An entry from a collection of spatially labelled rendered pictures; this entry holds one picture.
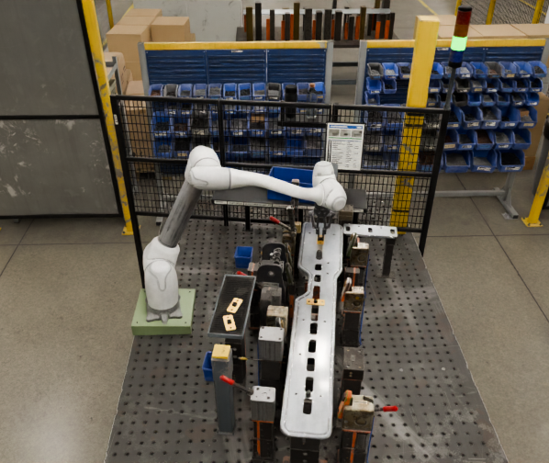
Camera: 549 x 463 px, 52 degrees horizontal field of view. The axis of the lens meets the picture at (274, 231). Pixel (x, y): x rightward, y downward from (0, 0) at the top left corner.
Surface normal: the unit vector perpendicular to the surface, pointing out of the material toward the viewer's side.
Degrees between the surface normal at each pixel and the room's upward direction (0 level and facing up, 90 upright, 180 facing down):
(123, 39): 90
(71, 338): 0
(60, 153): 90
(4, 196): 91
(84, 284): 0
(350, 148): 90
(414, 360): 0
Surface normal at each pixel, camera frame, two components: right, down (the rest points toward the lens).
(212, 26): 0.04, 0.56
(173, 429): 0.00, -0.83
